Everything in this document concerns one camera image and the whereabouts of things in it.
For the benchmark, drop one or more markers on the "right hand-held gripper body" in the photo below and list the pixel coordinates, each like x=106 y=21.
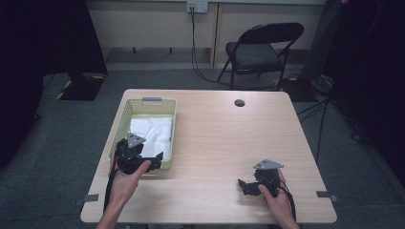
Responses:
x=267 y=178

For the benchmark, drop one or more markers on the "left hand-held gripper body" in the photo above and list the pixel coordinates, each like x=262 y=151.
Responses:
x=129 y=159

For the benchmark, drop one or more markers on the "white towel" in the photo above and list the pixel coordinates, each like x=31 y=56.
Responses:
x=156 y=133

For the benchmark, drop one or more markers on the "pale green plastic basket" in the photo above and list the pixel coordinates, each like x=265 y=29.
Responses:
x=140 y=108

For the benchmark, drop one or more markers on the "person's left hand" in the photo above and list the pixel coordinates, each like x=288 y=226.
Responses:
x=125 y=186

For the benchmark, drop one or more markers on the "person's right hand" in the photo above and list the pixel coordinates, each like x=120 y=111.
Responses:
x=278 y=203

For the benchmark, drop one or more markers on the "black stand base striped tape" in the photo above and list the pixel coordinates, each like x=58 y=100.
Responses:
x=81 y=89

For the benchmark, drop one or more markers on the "black folding chair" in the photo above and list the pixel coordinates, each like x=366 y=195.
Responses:
x=254 y=55

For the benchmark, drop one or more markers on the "black curtain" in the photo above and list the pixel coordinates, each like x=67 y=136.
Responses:
x=372 y=63
x=38 y=47

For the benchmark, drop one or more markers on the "dark grey stand panel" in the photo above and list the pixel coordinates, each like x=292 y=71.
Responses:
x=321 y=38

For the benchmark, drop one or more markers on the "grey table edge bracket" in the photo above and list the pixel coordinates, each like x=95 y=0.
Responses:
x=90 y=198
x=324 y=194

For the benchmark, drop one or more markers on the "wooden wall post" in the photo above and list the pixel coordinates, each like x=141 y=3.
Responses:
x=216 y=35

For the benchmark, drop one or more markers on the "white wall socket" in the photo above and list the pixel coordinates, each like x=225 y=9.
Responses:
x=197 y=6

